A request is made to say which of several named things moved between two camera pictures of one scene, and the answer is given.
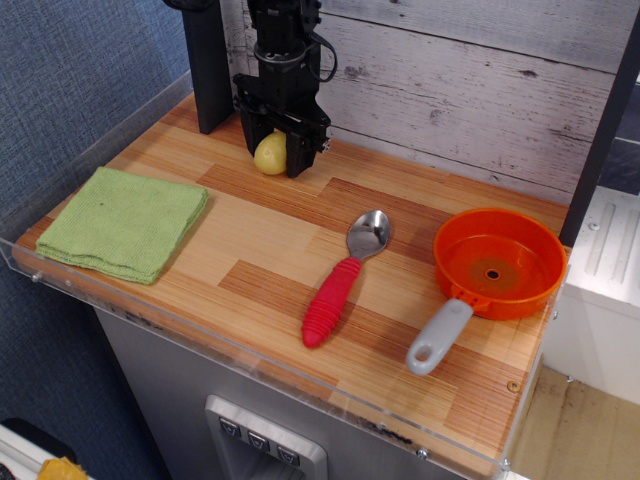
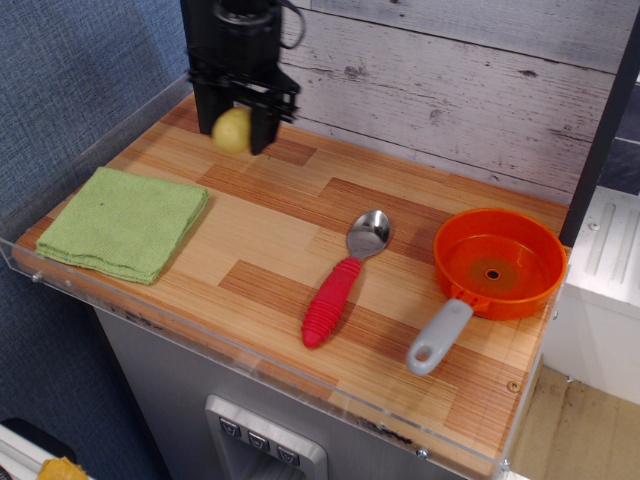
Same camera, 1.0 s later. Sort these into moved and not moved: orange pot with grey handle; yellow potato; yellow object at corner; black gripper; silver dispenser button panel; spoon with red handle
Moved: black gripper; yellow potato
Not moved: silver dispenser button panel; yellow object at corner; spoon with red handle; orange pot with grey handle
